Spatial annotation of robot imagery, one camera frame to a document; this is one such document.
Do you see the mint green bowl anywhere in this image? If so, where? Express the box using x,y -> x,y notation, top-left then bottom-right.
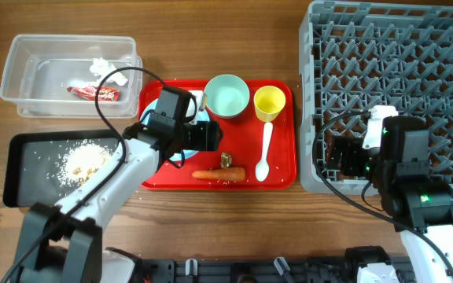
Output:
204,74 -> 250,119

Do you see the yellow plastic cup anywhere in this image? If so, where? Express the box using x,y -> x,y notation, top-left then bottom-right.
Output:
254,86 -> 286,122

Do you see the red foil wrapper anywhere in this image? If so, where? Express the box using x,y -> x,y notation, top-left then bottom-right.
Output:
67,85 -> 121,101

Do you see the rice and food waste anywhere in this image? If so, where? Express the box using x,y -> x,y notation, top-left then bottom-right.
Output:
46,139 -> 112,188

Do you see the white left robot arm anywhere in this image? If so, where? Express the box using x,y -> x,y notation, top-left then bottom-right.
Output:
2,85 -> 223,282

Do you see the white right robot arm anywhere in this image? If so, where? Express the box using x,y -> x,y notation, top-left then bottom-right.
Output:
324,116 -> 453,282

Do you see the grey dishwasher rack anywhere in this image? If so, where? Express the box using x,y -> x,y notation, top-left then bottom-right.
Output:
299,1 -> 453,195

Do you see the brown food scrap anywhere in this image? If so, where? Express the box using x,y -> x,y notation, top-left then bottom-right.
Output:
220,153 -> 233,168

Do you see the orange carrot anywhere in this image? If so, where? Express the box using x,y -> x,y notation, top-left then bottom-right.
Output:
192,167 -> 246,182

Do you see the red plastic tray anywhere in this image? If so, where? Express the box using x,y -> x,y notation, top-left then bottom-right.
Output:
142,79 -> 297,191

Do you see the light blue plate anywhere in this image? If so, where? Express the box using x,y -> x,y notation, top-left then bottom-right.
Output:
139,97 -> 212,162

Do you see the white plastic spoon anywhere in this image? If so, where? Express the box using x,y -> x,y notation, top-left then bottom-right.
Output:
255,122 -> 274,182

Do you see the crumpled white tissue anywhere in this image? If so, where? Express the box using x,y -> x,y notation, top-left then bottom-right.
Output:
90,58 -> 128,86

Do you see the black tray bin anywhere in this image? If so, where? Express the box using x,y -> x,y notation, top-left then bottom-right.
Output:
2,130 -> 118,208

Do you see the clear plastic bin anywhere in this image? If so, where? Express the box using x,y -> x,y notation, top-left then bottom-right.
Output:
0,35 -> 142,119

